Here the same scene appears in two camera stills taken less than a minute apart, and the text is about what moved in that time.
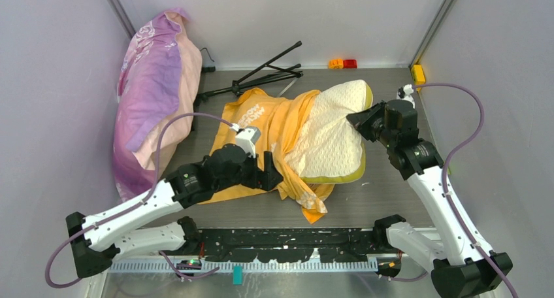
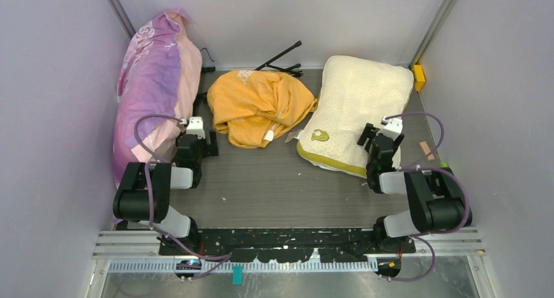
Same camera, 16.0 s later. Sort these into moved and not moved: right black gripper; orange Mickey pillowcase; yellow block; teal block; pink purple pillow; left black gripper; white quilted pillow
Moved: right black gripper; left black gripper; orange Mickey pillowcase; white quilted pillow
Not moved: teal block; pink purple pillow; yellow block
